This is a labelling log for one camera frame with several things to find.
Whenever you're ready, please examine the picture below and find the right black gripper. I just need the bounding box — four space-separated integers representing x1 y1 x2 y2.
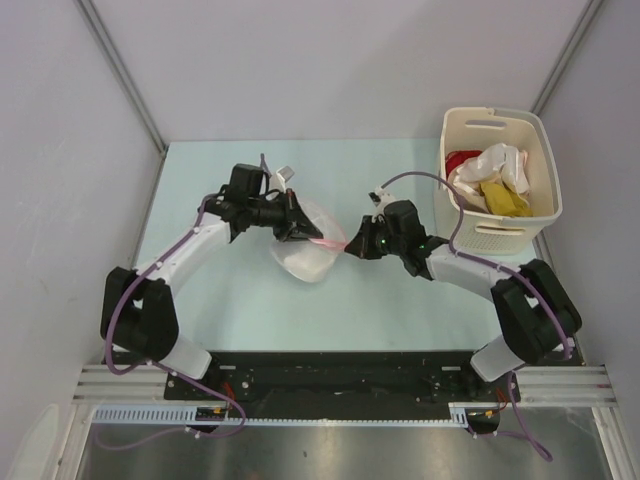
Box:
347 215 406 260

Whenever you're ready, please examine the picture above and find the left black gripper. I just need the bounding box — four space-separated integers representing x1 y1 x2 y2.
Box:
246 188 322 242

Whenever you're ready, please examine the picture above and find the white mesh laundry bag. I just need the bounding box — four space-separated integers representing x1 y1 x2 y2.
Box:
270 200 347 283

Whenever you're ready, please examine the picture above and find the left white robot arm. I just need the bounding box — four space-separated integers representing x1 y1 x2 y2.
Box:
100 164 323 400

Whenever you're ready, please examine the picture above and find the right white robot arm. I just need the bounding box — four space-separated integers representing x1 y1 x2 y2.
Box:
344 200 582 401

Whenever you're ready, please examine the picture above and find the cream plastic laundry basket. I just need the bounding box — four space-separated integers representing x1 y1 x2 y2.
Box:
434 107 563 255

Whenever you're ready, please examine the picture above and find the red garment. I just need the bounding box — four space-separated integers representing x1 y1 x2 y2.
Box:
445 150 482 176

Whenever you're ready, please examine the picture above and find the yellow garment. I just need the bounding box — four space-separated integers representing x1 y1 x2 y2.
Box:
479 182 533 218

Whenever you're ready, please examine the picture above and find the white crumpled garment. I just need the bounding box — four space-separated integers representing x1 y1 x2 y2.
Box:
446 143 531 215

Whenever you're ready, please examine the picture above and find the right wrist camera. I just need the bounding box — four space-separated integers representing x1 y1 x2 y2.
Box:
369 186 397 215

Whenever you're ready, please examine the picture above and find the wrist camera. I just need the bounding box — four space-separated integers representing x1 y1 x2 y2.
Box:
270 166 295 192
369 186 397 215

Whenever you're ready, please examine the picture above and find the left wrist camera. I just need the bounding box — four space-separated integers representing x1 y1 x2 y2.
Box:
270 166 295 192

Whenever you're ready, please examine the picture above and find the white slotted cable duct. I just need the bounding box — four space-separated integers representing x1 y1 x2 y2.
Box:
93 405 468 428

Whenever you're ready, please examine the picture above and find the aluminium frame rail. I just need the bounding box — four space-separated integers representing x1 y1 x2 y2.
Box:
72 364 171 405

